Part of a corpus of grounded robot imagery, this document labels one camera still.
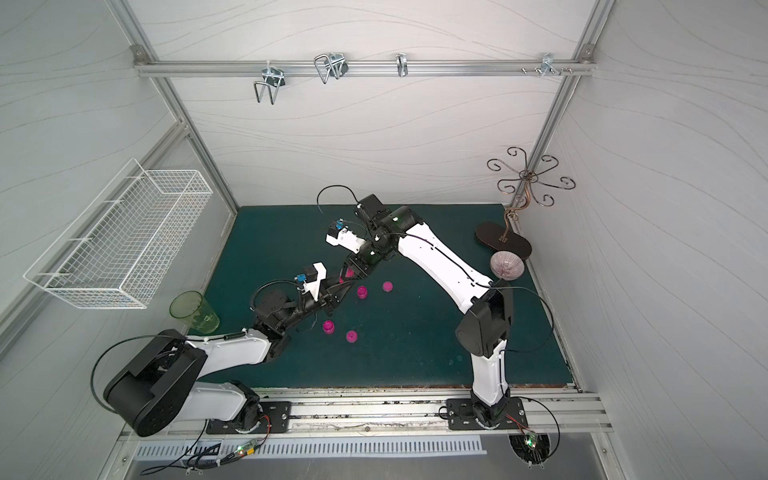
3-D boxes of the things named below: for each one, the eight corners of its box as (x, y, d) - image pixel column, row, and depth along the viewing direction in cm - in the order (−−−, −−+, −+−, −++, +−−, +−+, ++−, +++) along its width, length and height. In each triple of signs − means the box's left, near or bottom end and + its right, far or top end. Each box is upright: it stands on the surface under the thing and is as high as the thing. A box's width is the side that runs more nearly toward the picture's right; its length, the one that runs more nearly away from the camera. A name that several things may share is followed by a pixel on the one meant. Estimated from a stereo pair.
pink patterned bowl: (493, 280, 99) (496, 275, 97) (487, 255, 106) (489, 250, 104) (524, 280, 99) (527, 275, 97) (515, 255, 106) (518, 250, 104)
